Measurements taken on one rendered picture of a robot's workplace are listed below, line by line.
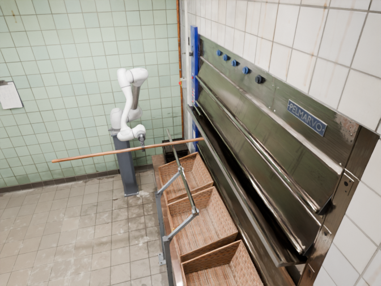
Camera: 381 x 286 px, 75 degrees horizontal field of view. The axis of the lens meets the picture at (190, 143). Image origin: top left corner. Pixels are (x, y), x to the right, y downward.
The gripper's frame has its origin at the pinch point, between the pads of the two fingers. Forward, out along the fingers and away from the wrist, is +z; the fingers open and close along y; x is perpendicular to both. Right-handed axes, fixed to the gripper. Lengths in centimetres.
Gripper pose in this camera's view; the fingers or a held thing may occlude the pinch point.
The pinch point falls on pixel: (143, 147)
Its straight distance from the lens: 238.1
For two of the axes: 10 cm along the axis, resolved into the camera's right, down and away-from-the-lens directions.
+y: 0.2, 8.5, 5.3
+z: 2.4, 5.1, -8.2
